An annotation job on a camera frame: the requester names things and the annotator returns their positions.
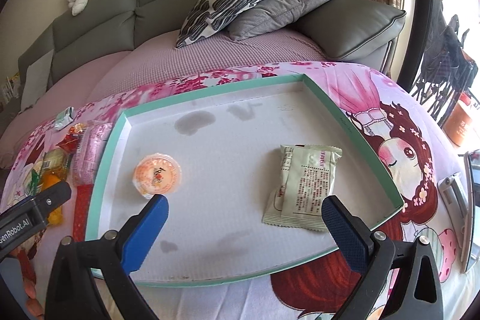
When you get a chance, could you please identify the red patterned packet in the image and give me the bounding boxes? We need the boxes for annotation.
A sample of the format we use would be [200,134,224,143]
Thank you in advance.
[72,184,94,242]

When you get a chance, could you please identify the yellow jelly cup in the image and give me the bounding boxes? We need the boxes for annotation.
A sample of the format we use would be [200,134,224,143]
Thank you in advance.
[133,153,182,200]

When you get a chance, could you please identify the light grey small pillow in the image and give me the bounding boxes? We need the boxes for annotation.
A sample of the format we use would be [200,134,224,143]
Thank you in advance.
[20,50,54,112]

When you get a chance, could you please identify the operator hand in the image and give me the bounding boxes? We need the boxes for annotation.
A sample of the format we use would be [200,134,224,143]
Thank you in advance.
[10,248,44,319]

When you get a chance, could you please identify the orange cake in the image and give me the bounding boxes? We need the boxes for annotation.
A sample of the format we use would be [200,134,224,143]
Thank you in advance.
[41,171,72,227]

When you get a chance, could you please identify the cartoon printed pink blanket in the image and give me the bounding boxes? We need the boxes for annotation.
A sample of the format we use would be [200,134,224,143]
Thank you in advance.
[0,61,480,320]

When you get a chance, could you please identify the grey sofa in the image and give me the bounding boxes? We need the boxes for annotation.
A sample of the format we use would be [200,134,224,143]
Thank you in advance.
[18,0,405,97]

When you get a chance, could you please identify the grey cushion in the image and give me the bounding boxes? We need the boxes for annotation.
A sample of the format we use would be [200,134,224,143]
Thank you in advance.
[226,0,330,41]

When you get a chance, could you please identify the pink checked sofa cover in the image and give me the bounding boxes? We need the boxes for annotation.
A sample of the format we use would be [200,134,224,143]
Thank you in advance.
[1,28,325,169]

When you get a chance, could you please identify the red crinkled snack bag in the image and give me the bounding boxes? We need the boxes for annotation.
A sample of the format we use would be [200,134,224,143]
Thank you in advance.
[57,123,89,155]

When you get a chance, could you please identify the small green-white packet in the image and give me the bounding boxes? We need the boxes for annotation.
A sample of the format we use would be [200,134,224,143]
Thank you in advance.
[54,106,75,131]

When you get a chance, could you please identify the pink snack packet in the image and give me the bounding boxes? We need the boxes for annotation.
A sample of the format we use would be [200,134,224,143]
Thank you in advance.
[72,122,113,186]

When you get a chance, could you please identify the pale green snack packet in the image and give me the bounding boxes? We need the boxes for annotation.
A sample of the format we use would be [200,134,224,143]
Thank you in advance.
[262,145,343,232]

